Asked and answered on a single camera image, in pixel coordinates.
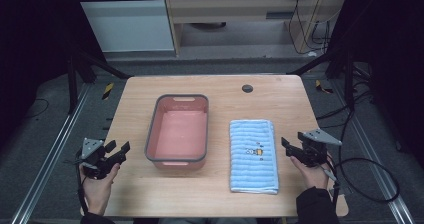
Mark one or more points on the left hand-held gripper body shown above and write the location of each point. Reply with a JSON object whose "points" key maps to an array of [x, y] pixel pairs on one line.
{"points": [[95, 160]]}

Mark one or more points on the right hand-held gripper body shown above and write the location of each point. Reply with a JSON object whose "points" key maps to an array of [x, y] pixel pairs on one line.
{"points": [[313, 150]]}

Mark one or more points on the person's right hand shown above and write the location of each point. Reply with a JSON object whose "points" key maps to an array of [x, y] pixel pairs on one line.
{"points": [[313, 177]]}

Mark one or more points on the person's left hand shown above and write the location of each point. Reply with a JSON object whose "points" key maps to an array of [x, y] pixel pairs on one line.
{"points": [[96, 192]]}

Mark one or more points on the folded blue striped towel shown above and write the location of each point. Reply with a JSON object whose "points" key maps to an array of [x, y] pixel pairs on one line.
{"points": [[254, 170]]}

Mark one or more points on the black and yellow floor tape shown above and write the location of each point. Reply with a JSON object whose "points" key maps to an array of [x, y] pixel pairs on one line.
{"points": [[107, 91], [322, 87]]}

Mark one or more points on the pink basin with grey rim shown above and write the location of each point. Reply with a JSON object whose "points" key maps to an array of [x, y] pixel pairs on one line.
{"points": [[180, 134]]}

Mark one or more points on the grey round table grommet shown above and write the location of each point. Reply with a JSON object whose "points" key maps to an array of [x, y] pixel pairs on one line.
{"points": [[247, 88]]}

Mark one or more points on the black curtain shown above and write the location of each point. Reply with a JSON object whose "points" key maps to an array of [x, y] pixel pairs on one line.
{"points": [[390, 50], [33, 50]]}

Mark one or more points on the white cabinet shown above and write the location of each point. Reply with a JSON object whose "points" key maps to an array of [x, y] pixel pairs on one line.
{"points": [[130, 24]]}

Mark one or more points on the light wooden desk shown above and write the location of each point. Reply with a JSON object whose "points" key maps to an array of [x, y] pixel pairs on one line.
{"points": [[233, 12]]}

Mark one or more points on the aluminium floor rail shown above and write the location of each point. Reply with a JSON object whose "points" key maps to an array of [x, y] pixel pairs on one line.
{"points": [[376, 170], [50, 157]]}

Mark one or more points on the black metal frame stand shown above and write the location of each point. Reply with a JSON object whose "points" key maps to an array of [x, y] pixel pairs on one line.
{"points": [[72, 84], [349, 80]]}

